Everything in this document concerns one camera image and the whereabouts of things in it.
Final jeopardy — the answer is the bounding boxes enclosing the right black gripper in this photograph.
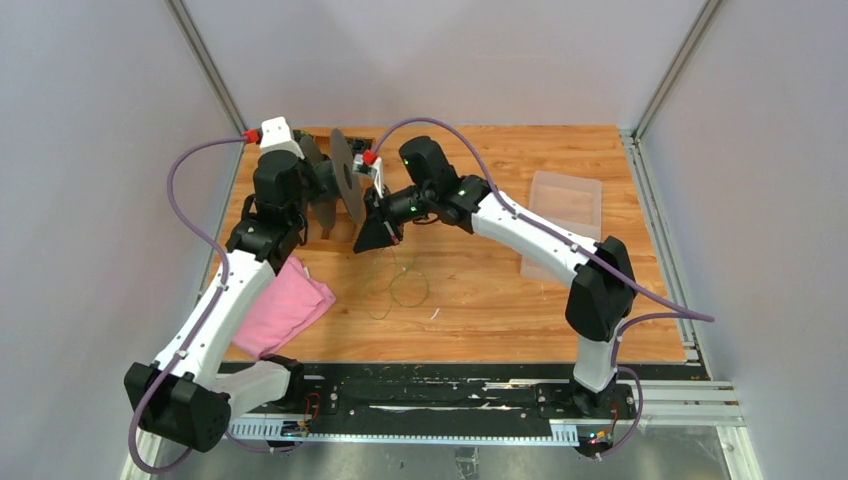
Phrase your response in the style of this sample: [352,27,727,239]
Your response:
[353,184,434,256]

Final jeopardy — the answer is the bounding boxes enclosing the wooden compartment tray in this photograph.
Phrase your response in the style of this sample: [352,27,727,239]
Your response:
[300,129,372,244]

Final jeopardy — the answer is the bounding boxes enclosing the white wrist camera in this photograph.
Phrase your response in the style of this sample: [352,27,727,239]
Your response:
[353,150,385,199]
[259,116,305,159]

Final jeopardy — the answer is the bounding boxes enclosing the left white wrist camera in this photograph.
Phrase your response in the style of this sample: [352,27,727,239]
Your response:
[259,116,305,159]

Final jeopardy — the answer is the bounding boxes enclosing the clear plastic box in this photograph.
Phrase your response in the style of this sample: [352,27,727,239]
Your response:
[519,170,604,286]

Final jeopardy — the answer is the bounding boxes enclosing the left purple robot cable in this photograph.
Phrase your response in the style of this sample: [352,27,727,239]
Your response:
[127,129,313,476]

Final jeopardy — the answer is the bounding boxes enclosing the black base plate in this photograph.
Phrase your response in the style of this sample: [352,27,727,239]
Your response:
[218,360,710,440]

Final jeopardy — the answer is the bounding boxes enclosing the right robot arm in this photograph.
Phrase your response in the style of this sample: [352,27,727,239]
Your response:
[353,136,635,417]

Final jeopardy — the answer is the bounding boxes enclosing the black cable spool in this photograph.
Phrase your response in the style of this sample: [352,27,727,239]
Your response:
[299,129,366,230]

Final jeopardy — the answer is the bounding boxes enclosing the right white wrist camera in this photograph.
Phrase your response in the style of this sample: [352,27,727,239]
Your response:
[353,150,385,199]

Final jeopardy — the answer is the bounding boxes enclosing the pink cloth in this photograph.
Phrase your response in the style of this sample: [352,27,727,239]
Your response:
[232,257,336,360]

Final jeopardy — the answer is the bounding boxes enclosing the slotted aluminium cable duct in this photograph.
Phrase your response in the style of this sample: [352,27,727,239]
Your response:
[228,417,580,447]

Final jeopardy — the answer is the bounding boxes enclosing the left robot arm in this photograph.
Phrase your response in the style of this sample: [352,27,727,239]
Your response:
[124,150,350,452]

